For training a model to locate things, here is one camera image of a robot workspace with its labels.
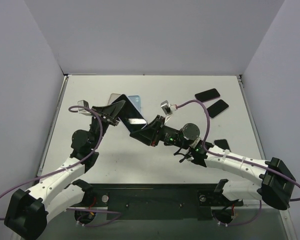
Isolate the beige phone case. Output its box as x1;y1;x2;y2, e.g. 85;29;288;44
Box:
107;93;121;105

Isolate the light blue phone case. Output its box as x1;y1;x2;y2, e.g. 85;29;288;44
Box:
128;95;142;113

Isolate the purple phone from blue case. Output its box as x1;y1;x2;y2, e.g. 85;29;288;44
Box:
194;88;221;103

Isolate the black phone from beige case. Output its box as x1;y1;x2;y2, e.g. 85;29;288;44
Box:
207;99;229;119

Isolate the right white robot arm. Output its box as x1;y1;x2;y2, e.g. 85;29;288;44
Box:
128;115;296;210

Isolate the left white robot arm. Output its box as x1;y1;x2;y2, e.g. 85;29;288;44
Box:
4;100;126;240

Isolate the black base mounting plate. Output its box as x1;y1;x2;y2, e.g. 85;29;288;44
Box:
74;183;243;221

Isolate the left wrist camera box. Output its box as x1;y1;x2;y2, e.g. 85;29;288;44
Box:
77;100;93;116

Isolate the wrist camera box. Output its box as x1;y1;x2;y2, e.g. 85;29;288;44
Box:
160;100;177;124
77;100;93;116

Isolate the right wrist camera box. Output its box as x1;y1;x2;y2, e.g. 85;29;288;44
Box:
160;100;177;124

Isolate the aluminium frame rail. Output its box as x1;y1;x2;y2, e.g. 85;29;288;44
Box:
39;75;287;240

